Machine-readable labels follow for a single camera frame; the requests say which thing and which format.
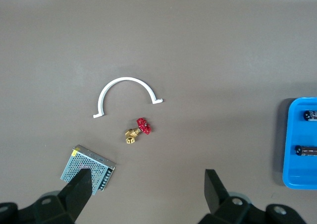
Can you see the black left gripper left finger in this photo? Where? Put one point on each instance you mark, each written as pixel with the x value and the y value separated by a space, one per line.
pixel 76 191

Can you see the brown table mat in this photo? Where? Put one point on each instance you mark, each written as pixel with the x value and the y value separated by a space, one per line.
pixel 173 35

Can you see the brown cylindrical capacitor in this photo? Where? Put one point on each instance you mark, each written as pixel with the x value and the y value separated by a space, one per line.
pixel 307 151
pixel 310 115

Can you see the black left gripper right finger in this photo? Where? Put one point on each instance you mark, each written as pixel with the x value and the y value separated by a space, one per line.
pixel 215 194

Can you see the metal mesh power supply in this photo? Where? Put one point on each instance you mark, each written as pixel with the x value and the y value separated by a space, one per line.
pixel 81 159

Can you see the blue plastic tray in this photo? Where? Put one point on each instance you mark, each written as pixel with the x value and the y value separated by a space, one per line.
pixel 294 174

